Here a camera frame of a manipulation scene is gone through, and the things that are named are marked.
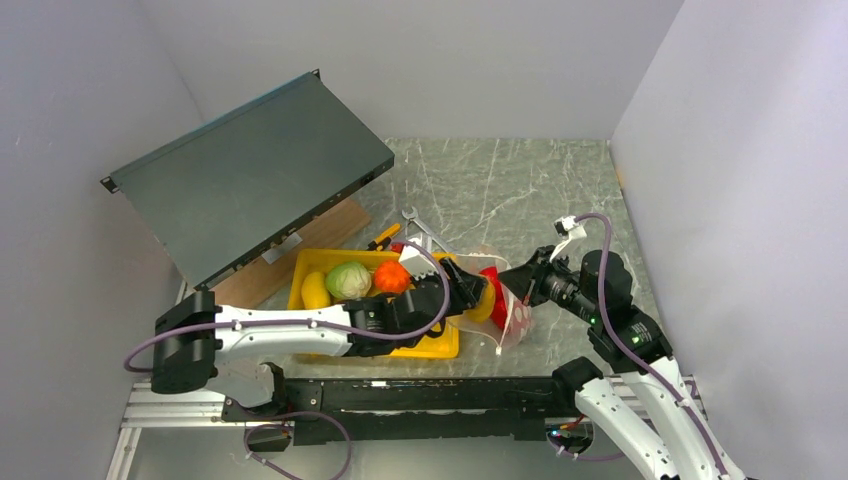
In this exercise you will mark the yellow bell pepper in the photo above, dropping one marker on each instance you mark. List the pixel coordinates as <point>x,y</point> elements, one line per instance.
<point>485,306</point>

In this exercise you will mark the yellow handled screwdriver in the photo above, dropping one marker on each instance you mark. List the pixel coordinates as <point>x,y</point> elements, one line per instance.
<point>383,240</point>

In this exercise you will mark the yellow plastic tray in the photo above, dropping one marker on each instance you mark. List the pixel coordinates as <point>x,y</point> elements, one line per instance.
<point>447,346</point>

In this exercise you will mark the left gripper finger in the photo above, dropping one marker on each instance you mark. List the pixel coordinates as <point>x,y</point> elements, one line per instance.
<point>468,284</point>
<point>458,304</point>

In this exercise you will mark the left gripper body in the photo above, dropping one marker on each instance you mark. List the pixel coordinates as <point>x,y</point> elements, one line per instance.
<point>437,277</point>

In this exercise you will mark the red apple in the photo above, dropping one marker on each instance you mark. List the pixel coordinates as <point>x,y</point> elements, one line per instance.
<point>518,324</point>

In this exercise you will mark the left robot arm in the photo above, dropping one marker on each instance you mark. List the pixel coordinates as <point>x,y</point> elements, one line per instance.
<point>199,344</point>

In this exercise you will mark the black aluminium base frame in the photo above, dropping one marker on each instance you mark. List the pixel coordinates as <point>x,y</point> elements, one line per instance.
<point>317,411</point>

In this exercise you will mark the clear polka dot zip bag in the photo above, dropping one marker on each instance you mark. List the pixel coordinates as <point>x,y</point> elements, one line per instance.
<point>474,262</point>

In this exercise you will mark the wooden board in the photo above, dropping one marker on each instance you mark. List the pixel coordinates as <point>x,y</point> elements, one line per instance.
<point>259,280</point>

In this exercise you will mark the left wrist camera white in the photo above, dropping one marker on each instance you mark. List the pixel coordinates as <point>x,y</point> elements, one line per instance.
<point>415,263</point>

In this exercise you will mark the orange pumpkin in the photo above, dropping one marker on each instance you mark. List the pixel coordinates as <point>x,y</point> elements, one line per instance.
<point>391,277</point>

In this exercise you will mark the yellow mango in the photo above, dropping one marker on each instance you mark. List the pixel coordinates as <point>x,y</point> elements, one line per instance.
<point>314,292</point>

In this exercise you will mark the red bell pepper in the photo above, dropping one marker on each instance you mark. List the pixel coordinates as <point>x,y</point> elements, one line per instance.
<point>499,312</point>

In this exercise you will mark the green cabbage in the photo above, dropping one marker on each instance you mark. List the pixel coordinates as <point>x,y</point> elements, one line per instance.
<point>349,280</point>

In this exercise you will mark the silver wrench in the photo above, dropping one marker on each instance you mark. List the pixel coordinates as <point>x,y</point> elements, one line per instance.
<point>411,215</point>

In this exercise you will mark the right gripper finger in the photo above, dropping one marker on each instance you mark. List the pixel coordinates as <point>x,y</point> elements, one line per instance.
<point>522,282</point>
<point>544,254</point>

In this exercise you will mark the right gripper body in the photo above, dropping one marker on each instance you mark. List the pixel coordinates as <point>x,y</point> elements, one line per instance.
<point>560,284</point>

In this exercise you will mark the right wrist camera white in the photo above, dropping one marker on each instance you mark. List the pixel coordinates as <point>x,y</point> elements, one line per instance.
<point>571,232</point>

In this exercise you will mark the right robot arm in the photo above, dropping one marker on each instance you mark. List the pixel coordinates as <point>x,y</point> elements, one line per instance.
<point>642,384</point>

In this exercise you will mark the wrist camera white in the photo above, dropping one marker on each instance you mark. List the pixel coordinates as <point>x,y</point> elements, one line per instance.
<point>415,263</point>
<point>571,232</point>

